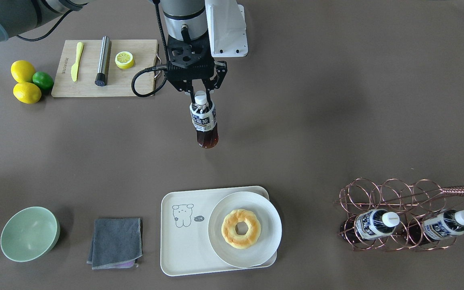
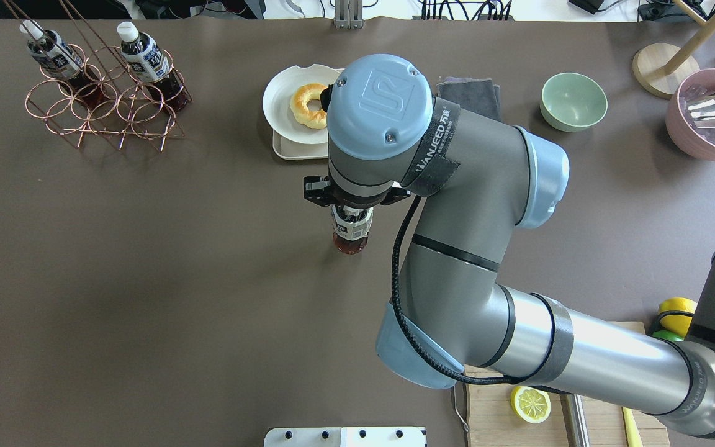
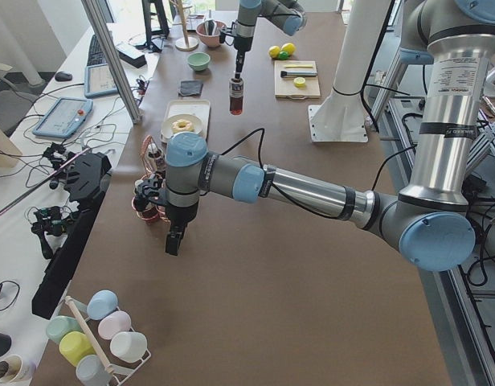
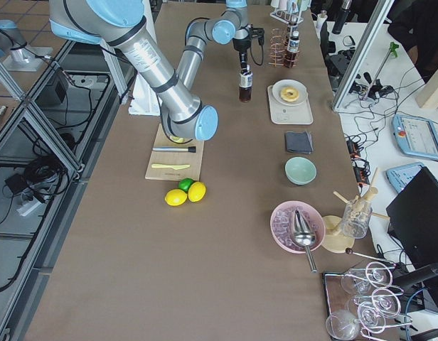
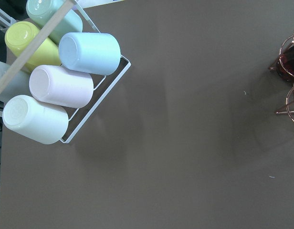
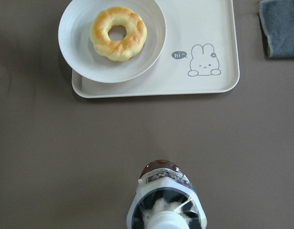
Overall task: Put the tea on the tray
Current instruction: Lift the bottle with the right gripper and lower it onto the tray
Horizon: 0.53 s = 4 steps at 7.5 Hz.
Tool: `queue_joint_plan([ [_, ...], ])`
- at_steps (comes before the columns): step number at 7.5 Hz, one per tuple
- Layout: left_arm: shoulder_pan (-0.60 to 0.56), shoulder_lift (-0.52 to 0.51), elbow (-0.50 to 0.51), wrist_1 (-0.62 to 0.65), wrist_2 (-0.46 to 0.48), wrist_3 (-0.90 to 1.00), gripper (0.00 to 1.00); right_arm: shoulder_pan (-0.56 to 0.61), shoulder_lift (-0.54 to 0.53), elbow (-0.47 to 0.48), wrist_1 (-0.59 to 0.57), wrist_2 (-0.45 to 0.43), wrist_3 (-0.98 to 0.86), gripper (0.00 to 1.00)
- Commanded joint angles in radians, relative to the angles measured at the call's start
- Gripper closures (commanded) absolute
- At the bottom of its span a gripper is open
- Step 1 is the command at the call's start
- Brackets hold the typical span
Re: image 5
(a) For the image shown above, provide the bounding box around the copper wire bottle rack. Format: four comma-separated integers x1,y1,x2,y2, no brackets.
268,31,294,123

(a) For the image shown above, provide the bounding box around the yellow cup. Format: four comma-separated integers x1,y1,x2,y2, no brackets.
5,21,61,72

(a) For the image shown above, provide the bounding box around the white cup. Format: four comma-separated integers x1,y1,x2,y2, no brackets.
2,95,69,145

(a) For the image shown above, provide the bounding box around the grey cup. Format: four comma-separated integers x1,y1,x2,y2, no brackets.
0,62,31,103

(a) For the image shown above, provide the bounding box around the cup rack with pastel cups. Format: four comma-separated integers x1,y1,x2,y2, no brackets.
0,0,131,144

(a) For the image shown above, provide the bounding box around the mint green cup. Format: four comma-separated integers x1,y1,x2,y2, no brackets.
26,0,83,44

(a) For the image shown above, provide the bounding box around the outer tea bottle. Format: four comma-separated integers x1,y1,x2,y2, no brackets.
276,45,294,82

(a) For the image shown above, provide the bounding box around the light blue cup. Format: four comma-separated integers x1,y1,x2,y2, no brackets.
58,32,121,75

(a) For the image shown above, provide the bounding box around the pink cup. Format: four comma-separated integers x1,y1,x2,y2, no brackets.
29,65,94,108

